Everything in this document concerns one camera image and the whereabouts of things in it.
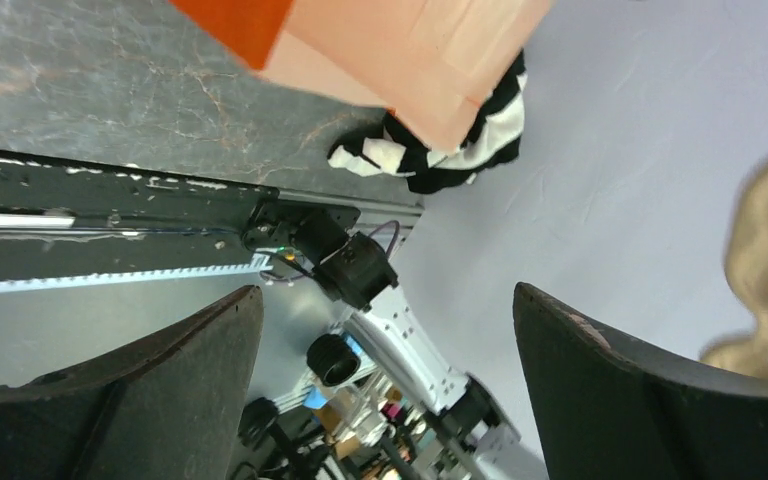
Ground black white striped cloth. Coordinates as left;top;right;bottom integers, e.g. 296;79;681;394
326;49;530;196

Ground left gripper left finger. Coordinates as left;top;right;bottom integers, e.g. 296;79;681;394
0;286;264;479

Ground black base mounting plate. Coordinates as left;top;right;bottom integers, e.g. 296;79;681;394
0;152;362;286

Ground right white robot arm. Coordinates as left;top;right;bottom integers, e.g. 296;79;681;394
289;210;526;479

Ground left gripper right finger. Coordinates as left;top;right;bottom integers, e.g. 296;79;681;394
513;282;768;479

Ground orange paper bag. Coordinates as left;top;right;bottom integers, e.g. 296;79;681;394
175;0;551;152

